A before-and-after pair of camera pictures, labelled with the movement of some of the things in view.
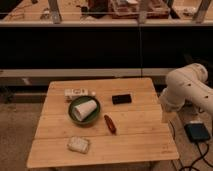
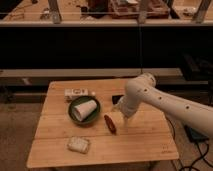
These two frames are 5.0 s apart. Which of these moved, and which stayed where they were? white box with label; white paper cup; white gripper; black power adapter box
Moved: white gripper
Stayed: black power adapter box; white box with label; white paper cup
